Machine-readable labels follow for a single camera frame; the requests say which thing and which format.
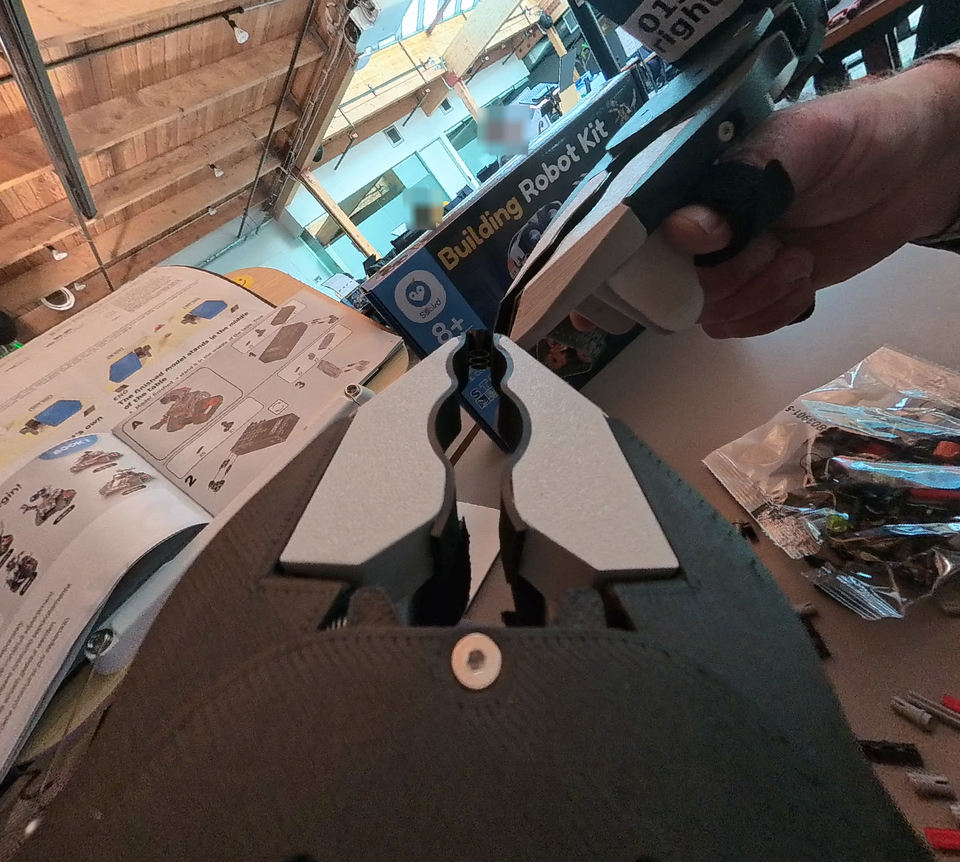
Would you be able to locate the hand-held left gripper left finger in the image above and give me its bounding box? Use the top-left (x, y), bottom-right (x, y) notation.
top-left (279, 337), bottom-right (475, 627)

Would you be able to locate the long grey axle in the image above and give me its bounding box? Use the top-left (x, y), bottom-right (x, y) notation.
top-left (907, 689), bottom-right (960, 728)

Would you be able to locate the building instruction booklet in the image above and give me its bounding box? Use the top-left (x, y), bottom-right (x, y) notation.
top-left (0, 265), bottom-right (406, 766)

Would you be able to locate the white book stand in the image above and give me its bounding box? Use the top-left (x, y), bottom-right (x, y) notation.
top-left (0, 265), bottom-right (412, 862)

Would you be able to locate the person's right hand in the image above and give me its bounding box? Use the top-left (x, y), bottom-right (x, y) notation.
top-left (663, 59), bottom-right (960, 340)

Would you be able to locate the blue robot kit box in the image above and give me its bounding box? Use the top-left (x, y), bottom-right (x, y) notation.
top-left (360, 70), bottom-right (646, 454)

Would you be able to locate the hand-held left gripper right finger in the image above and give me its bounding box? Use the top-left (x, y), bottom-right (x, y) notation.
top-left (491, 335), bottom-right (680, 627)

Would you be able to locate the clear plastic parts bag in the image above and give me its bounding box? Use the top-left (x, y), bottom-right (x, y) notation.
top-left (703, 344), bottom-right (960, 619)

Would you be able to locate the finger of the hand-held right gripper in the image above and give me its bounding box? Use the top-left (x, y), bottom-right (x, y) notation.
top-left (498, 168), bottom-right (614, 338)
top-left (510, 205), bottom-right (646, 351)

